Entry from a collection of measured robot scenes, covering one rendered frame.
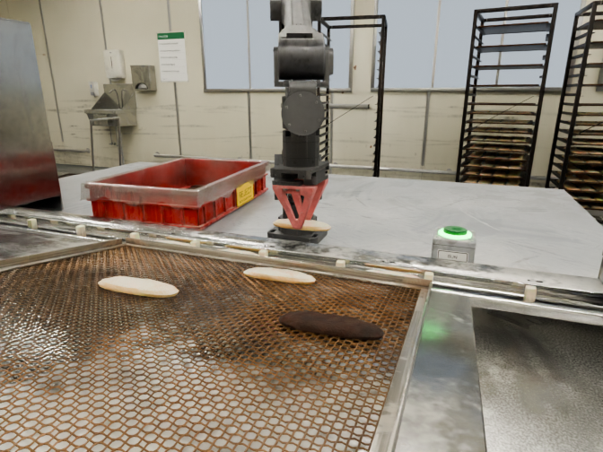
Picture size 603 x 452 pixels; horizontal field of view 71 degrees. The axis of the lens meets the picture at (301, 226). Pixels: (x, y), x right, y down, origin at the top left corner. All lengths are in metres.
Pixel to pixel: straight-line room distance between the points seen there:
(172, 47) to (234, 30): 0.94
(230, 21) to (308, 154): 5.20
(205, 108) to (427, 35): 2.88
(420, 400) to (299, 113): 0.38
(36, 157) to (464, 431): 1.20
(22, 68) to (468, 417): 1.22
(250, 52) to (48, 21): 3.30
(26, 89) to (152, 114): 5.23
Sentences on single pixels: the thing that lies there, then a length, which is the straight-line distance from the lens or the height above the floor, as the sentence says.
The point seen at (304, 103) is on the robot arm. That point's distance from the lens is 0.57.
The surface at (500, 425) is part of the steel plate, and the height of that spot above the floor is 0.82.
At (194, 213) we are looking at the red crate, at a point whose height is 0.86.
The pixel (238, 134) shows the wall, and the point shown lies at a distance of 5.76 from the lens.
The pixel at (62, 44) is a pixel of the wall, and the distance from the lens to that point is 7.54.
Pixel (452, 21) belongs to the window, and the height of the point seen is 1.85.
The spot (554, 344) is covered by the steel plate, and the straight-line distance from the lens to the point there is 0.66.
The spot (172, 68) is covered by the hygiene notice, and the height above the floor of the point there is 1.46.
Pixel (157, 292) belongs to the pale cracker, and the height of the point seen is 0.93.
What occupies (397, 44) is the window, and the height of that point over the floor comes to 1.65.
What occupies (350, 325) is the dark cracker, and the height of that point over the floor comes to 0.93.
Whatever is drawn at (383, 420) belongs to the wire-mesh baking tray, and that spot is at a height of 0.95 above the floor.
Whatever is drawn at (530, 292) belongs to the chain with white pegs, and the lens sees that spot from 0.69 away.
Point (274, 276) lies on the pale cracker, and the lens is 0.55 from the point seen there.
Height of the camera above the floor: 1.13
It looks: 17 degrees down
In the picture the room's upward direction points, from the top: straight up
